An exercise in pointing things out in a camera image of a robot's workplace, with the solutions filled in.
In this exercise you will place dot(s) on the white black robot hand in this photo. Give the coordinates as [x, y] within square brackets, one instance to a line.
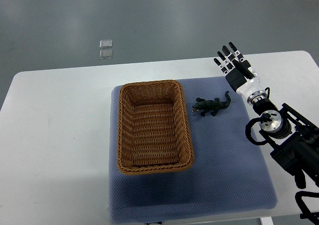
[238, 71]

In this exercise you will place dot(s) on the dark green toy crocodile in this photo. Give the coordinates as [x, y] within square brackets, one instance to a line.
[212, 106]

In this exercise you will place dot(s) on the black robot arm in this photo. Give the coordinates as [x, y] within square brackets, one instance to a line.
[295, 143]

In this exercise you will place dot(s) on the brown wicker basket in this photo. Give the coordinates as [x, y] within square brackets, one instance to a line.
[153, 129]

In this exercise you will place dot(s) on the blue grey fabric mat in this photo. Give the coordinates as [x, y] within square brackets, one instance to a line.
[229, 174]

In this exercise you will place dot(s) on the white table leg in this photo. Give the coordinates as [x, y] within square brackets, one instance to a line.
[266, 221]

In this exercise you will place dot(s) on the upper clear floor tile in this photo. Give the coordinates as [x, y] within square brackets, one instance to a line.
[106, 43]

